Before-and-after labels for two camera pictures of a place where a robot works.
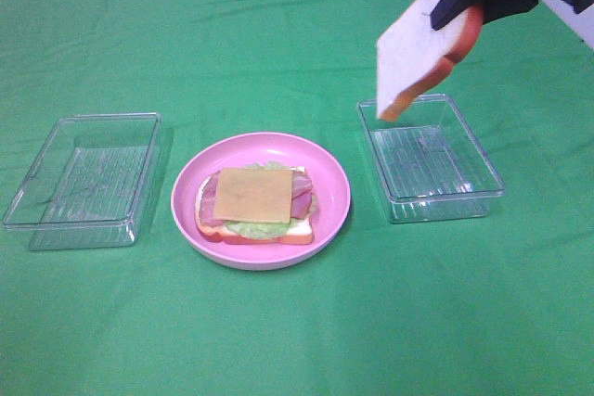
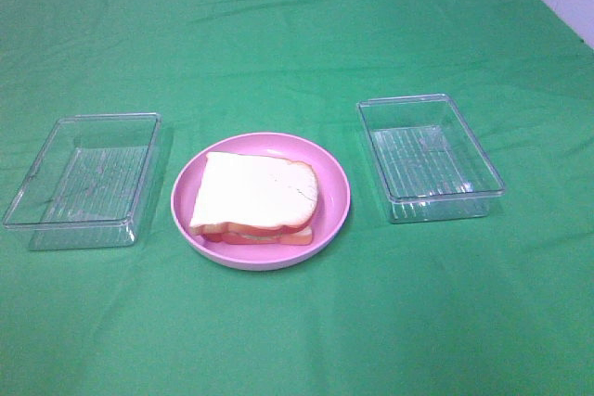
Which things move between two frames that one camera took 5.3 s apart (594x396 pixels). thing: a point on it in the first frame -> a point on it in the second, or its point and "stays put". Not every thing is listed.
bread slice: (299, 230) stays put
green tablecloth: (229, 43) stays put
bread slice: (413, 56) -> (254, 196)
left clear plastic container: (87, 187) stays put
